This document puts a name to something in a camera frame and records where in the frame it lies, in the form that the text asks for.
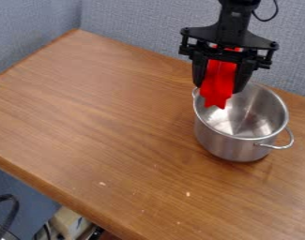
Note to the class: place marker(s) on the stainless steel pot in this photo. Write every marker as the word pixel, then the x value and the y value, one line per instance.
pixel 245 131

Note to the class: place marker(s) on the red plastic block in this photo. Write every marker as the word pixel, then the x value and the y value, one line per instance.
pixel 217 86

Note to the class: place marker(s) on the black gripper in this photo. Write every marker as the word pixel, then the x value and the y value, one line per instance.
pixel 227 41

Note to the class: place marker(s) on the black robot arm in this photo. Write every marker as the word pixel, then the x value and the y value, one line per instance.
pixel 238 6

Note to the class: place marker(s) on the beige box under table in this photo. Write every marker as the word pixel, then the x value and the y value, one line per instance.
pixel 70 224

